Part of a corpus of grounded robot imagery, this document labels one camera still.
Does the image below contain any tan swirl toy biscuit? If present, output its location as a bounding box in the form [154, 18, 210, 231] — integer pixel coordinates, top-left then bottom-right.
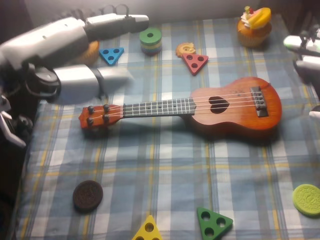
[175, 42, 197, 59]

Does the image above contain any blue plaid table cloth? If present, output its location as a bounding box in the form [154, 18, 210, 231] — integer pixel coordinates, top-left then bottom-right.
[14, 14, 320, 240]

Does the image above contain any plain orange toy muffin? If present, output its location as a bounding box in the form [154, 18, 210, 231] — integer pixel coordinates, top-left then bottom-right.
[72, 40, 101, 66]

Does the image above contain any green stacking ring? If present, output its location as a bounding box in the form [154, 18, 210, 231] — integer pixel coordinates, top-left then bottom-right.
[139, 27, 163, 47]

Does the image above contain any blue triangle block with holes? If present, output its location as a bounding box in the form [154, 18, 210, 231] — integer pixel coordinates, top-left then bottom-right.
[98, 46, 125, 66]

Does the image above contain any brown sandwich cookie toy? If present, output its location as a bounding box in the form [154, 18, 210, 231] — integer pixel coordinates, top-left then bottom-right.
[72, 179, 104, 213]

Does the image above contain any red triangle block with holes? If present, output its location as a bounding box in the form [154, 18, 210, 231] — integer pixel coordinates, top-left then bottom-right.
[181, 52, 210, 76]

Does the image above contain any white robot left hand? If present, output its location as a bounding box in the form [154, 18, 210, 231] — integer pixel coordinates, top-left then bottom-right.
[0, 12, 150, 104]

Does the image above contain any yellow triangle block with holes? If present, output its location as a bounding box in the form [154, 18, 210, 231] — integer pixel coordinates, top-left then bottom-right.
[131, 214, 164, 240]

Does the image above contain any toy cupcake with fruit topping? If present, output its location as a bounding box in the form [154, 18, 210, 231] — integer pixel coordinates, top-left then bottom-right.
[236, 6, 273, 48]

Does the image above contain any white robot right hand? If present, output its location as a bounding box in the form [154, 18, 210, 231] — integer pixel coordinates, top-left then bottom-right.
[283, 26, 320, 120]

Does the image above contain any orange toy ukulele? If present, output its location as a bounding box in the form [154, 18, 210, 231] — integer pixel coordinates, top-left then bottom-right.
[78, 76, 283, 138]

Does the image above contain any green sandwich cookie toy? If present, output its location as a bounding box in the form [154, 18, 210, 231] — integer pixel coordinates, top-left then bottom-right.
[292, 183, 320, 218]

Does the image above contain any yellow stacking ring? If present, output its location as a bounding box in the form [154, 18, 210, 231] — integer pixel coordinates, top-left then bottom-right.
[140, 43, 162, 50]

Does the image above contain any green triangle block with holes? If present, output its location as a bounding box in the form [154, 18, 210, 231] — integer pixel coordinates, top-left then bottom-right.
[196, 206, 234, 240]

